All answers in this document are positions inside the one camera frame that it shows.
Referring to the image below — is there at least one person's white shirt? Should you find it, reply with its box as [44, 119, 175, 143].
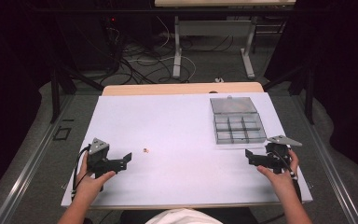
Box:
[145, 207, 224, 224]

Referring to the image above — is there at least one tangle of black floor cables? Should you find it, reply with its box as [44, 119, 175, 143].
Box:
[99, 27, 241, 86]

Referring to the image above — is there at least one black horizontal frame bar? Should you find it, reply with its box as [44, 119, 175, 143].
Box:
[32, 7, 329, 16]

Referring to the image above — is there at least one wooden table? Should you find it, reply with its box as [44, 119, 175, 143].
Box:
[101, 81, 266, 97]

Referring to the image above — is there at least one long white floor cable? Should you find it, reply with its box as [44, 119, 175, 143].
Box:
[126, 55, 198, 83]

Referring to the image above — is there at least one white table board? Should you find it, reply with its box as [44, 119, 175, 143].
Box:
[61, 91, 314, 210]

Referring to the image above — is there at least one person's left hand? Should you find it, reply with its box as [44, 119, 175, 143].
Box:
[74, 152, 117, 204]

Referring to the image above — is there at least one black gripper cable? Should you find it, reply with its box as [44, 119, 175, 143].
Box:
[272, 148, 303, 203]
[71, 143, 92, 202]

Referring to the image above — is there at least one black power strip red light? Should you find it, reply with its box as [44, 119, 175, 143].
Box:
[104, 16, 121, 64]

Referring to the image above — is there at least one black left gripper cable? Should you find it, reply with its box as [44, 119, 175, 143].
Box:
[71, 143, 92, 202]

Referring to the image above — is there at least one clear plastic compartment box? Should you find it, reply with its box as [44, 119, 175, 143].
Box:
[210, 95, 268, 146]

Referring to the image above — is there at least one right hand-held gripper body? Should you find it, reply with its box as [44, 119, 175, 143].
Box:
[264, 134, 303, 175]

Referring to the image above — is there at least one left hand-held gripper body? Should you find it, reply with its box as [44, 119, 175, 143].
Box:
[86, 137, 119, 180]

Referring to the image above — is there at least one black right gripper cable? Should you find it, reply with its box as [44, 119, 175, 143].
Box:
[272, 148, 303, 203]

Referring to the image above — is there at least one desk with white legs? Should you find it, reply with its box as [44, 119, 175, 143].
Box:
[154, 0, 297, 80]

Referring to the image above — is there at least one dark curtain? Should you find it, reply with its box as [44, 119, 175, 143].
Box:
[265, 0, 358, 183]
[0, 0, 59, 208]

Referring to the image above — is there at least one person's right hand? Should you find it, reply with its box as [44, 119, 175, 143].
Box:
[256, 149, 300, 201]

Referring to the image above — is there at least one aluminium floor rail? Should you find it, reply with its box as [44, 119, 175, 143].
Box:
[0, 93, 76, 224]
[291, 92, 358, 224]

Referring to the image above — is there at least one black metal stand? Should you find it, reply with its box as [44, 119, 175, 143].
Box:
[49, 65, 105, 124]
[262, 64, 315, 126]

